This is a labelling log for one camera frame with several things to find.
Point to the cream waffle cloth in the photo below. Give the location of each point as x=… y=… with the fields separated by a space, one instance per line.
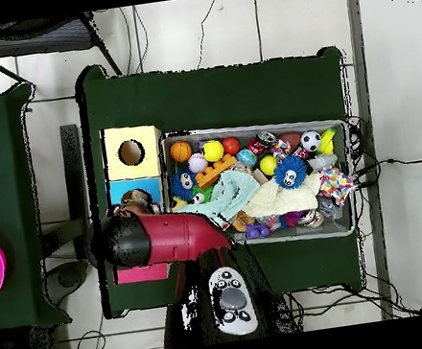
x=280 y=199

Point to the crushed clear plastic bottle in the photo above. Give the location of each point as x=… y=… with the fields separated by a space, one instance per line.
x=136 y=197

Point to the grey crushed bottle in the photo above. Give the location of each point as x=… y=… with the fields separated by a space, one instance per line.
x=321 y=162

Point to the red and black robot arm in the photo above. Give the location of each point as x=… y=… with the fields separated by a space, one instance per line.
x=173 y=238

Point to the wooden box with three holes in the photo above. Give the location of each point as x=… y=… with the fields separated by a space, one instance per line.
x=144 y=168

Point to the shallow silver mesh bin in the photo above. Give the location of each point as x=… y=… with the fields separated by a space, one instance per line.
x=319 y=231

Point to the orange building block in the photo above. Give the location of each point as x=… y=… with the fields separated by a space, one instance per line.
x=211 y=174

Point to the yellow smiley ball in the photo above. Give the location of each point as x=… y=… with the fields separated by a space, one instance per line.
x=213 y=151

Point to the mint green waffle cloth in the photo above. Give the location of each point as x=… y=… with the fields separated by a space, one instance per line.
x=233 y=194

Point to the blue spiky toy big eyes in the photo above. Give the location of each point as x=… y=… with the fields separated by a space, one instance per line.
x=178 y=190

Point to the small orange basketball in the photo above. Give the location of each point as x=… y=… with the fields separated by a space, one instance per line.
x=180 y=151

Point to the blue spiky toy small eyes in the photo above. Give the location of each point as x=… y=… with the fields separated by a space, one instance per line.
x=295 y=164

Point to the small soccer ball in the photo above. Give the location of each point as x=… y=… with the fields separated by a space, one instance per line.
x=311 y=141

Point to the polka dot cloth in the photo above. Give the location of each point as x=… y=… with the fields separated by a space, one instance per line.
x=334 y=184

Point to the black flat panel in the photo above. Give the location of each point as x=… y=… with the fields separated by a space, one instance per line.
x=75 y=182

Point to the grey oval stand base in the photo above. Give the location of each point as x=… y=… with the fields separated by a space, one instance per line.
x=68 y=277

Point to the black chair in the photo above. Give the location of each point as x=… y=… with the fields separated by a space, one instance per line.
x=30 y=43

